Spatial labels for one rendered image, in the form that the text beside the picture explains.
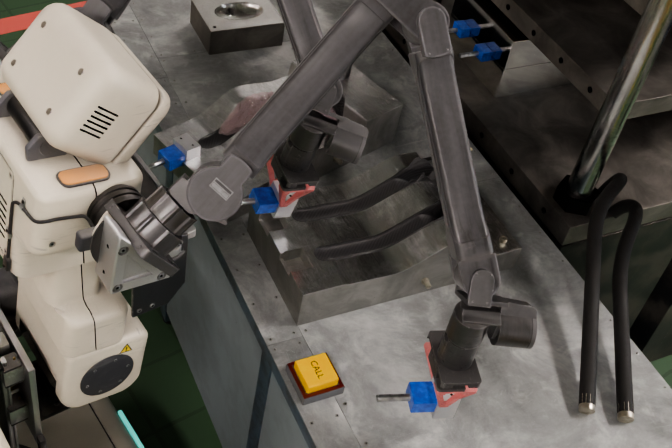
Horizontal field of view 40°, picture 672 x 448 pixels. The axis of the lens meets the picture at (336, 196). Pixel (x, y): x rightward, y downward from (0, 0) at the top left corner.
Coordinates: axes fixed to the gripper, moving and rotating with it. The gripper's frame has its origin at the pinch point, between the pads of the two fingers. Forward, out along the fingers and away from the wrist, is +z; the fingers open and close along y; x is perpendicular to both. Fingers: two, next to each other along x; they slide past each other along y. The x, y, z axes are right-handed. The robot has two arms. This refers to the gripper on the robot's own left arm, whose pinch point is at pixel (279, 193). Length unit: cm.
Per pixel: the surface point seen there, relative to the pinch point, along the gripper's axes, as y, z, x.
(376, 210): -3.4, 4.0, -22.0
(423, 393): -46.7, -3.9, -7.0
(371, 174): 5.4, 3.4, -24.7
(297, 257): -8.9, 9.1, -3.6
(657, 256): -14, 21, -111
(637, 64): -1, -34, -68
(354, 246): -10.4, 5.6, -14.3
